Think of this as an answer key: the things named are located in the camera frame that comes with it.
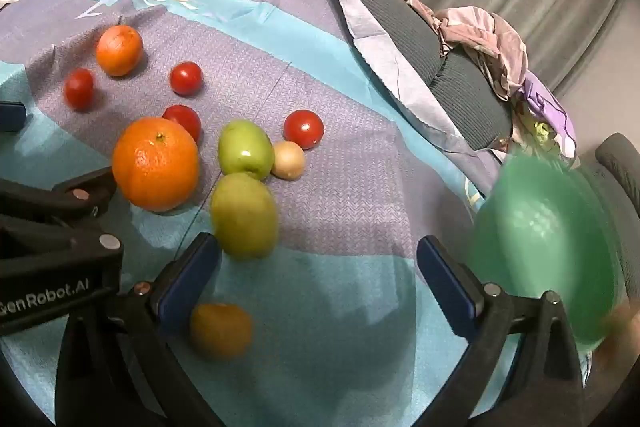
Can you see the yellow-green cloth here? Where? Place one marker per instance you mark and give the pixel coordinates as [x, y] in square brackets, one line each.
[542, 130]

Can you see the large orange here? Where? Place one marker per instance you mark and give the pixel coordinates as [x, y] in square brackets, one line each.
[155, 167]

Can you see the small orange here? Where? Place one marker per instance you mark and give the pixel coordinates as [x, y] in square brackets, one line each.
[119, 52]

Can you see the red cherry tomato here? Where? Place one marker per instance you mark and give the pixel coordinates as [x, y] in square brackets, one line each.
[303, 129]
[187, 117]
[186, 78]
[79, 89]

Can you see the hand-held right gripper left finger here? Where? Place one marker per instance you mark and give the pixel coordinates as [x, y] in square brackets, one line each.
[190, 274]

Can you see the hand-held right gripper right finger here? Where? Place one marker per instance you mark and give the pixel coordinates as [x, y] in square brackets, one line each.
[445, 282]

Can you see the blue and purple bed sheet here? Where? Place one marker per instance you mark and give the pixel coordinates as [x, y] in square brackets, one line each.
[325, 217]

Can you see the green plastic bowl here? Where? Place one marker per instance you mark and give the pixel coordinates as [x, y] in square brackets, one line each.
[545, 247]

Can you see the green jujube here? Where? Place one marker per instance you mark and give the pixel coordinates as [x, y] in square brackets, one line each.
[245, 149]
[244, 217]

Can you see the small beige round fruit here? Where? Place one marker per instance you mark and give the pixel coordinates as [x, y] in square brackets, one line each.
[288, 160]

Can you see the purple folded cloth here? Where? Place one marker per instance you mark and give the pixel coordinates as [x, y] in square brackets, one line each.
[545, 107]

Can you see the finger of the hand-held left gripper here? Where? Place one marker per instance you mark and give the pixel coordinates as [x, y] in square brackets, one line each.
[12, 117]
[50, 202]

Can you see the grey sofa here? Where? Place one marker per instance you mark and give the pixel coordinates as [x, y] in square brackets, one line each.
[450, 77]

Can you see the pink crumpled clothes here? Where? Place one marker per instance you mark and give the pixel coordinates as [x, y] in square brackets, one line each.
[475, 27]

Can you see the small yellow-orange fruit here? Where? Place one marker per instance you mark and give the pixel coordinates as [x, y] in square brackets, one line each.
[221, 332]

